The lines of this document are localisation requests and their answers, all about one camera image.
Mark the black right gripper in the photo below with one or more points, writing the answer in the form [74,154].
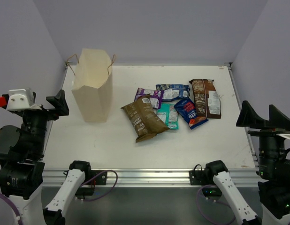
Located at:
[249,117]

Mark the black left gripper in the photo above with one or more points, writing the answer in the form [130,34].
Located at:
[38,112]

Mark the brown paper bag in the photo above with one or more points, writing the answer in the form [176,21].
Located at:
[92,86]

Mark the dark brown chip bag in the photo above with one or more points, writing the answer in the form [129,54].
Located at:
[206,98]

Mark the blue red Burts bag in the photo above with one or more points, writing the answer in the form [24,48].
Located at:
[186,108]

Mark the olive brown snack bag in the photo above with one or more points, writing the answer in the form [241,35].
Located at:
[143,119]

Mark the teal snack bag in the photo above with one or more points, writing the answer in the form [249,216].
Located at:
[169,115]

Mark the blue white snack bag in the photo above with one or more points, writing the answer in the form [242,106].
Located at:
[172,92]

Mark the purple snack bag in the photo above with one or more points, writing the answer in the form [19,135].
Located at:
[155,96]

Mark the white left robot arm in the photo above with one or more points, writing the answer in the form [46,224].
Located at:
[21,154]

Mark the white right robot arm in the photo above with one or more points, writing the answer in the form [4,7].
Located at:
[274,169]

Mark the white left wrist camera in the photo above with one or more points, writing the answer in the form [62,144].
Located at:
[22,99]

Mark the aluminium mounting rail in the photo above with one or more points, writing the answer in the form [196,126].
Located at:
[149,178]

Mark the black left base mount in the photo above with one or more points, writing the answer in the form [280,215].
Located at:
[90,188]

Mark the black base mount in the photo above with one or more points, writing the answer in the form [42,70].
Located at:
[198,177]
[90,188]

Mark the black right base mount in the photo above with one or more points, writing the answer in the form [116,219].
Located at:
[198,177]

